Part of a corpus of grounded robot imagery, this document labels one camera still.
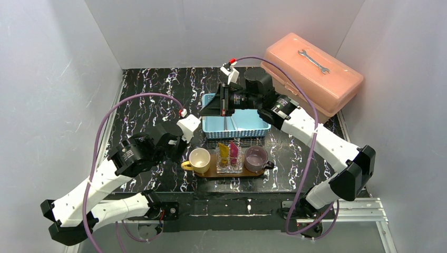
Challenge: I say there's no light blue plastic basket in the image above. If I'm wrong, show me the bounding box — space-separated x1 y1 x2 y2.
202 110 271 139

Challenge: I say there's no cream yellow mug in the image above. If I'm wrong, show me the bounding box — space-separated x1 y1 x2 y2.
181 148 211 174

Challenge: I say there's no yellow toothpaste tube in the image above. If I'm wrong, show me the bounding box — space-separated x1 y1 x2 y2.
218 142 229 166

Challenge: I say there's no pink toothpaste tube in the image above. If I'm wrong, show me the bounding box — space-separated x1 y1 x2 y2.
229 141 239 167

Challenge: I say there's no clear plastic package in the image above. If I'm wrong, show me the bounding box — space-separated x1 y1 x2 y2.
216 143 244 173

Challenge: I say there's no brown wooden oval tray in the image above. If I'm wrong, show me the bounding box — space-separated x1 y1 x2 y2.
195 154 267 179

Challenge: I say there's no purple translucent cup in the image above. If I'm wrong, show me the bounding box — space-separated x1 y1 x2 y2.
244 146 275 173

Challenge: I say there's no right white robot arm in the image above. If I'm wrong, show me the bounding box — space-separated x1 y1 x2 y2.
199 67 376 210

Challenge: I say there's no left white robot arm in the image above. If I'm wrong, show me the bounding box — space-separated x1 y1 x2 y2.
41 115 200 246

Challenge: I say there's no silver open-end wrench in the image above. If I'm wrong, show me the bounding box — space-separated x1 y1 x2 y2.
298 50 330 74

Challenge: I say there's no pink plastic toolbox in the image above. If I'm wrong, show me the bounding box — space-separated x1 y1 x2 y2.
261 33 364 123

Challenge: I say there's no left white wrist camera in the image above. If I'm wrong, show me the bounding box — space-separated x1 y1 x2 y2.
177 109 201 143

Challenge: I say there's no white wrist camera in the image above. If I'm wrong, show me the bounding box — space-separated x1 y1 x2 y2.
220 58 239 86
177 109 201 143

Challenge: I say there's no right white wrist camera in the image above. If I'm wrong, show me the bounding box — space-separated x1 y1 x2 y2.
220 58 239 86

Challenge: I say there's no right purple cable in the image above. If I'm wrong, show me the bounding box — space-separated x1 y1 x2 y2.
229 55 340 241

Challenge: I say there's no purple cable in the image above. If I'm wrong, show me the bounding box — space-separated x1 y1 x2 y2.
82 93 188 253
229 55 340 241

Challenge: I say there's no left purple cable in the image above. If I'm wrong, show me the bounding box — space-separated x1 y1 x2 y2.
82 93 188 253

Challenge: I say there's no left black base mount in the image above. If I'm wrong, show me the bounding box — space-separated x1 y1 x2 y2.
143 202 180 221

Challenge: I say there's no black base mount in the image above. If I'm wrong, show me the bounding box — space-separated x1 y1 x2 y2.
277 201 335 220
143 202 180 221

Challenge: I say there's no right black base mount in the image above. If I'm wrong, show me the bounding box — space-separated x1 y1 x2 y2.
277 201 335 220

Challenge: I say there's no aluminium frame rail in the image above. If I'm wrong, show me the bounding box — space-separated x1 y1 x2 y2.
70 197 389 224

